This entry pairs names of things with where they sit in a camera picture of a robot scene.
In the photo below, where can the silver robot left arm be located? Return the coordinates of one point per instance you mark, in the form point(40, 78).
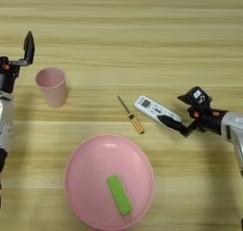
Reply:
point(5, 120)

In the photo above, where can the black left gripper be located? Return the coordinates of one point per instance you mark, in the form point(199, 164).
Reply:
point(9, 74)

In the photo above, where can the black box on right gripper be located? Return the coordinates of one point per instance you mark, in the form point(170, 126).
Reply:
point(200, 95)

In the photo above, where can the pink round plate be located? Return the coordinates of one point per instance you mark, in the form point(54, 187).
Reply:
point(91, 177)

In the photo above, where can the green rectangular block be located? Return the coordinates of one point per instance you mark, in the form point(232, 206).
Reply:
point(119, 195)

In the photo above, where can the pink plastic cup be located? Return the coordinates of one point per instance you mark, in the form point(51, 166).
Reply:
point(52, 87)

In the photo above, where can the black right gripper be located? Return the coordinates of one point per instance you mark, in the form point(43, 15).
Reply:
point(207, 119)

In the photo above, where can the white remote control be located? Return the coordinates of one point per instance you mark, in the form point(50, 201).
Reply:
point(150, 106)

